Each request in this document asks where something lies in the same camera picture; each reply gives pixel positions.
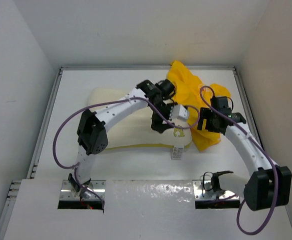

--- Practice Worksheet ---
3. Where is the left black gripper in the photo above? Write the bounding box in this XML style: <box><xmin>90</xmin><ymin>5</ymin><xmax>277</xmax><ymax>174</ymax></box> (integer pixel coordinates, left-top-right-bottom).
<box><xmin>148</xmin><ymin>100</ymin><xmax>176</xmax><ymax>132</ymax></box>

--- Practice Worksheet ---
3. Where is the cream quilted pillow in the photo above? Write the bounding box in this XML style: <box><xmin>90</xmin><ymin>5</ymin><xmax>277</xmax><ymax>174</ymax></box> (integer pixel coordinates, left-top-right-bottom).
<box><xmin>88</xmin><ymin>88</ymin><xmax>192</xmax><ymax>150</ymax></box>

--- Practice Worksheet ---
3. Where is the yellow pillowcase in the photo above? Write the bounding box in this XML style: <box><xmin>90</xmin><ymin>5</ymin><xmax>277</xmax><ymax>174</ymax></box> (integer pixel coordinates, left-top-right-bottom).
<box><xmin>166</xmin><ymin>60</ymin><xmax>231</xmax><ymax>152</ymax></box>

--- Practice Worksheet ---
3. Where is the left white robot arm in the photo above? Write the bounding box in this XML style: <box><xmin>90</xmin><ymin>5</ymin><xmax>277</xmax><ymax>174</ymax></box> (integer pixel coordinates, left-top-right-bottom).
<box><xmin>68</xmin><ymin>79</ymin><xmax>189</xmax><ymax>199</ymax></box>

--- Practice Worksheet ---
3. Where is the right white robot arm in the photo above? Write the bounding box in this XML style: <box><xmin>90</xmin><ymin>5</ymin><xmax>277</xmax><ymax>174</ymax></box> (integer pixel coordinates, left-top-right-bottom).
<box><xmin>197</xmin><ymin>96</ymin><xmax>292</xmax><ymax>211</ymax></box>

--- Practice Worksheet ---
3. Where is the white pillow care label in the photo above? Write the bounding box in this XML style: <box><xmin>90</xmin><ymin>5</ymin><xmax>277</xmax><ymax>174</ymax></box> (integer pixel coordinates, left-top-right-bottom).
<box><xmin>171</xmin><ymin>145</ymin><xmax>185</xmax><ymax>160</ymax></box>

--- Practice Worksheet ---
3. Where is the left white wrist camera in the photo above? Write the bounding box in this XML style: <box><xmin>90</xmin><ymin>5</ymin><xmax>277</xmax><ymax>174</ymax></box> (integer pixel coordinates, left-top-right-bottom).
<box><xmin>169</xmin><ymin>104</ymin><xmax>190</xmax><ymax>122</ymax></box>

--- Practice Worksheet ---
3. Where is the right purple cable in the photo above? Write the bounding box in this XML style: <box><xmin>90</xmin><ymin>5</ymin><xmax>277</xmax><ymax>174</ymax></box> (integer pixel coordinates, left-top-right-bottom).
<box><xmin>199</xmin><ymin>85</ymin><xmax>280</xmax><ymax>236</ymax></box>

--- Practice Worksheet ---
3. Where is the purple cable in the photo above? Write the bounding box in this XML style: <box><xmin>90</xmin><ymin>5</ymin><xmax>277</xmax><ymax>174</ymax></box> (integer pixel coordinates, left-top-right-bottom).
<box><xmin>199</xmin><ymin>85</ymin><xmax>280</xmax><ymax>236</ymax></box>
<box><xmin>53</xmin><ymin>96</ymin><xmax>201</xmax><ymax>208</ymax></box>

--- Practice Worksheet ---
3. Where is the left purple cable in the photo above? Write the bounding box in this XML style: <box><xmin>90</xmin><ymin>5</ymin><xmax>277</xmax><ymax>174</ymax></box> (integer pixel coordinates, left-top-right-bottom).
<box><xmin>53</xmin><ymin>96</ymin><xmax>201</xmax><ymax>208</ymax></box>

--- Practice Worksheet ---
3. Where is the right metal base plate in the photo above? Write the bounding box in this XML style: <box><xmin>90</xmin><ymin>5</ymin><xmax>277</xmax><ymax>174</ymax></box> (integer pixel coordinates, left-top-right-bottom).
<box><xmin>193</xmin><ymin>179</ymin><xmax>241</xmax><ymax>201</ymax></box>

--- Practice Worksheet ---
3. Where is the metal base plate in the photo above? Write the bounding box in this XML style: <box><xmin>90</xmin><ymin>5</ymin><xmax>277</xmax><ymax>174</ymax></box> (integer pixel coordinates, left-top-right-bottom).
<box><xmin>59</xmin><ymin>180</ymin><xmax>106</xmax><ymax>201</ymax></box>
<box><xmin>193</xmin><ymin>179</ymin><xmax>241</xmax><ymax>201</ymax></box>

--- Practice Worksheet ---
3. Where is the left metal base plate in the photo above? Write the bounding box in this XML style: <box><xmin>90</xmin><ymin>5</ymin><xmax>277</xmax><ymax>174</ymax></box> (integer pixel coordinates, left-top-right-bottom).
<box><xmin>59</xmin><ymin>180</ymin><xmax>106</xmax><ymax>201</ymax></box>

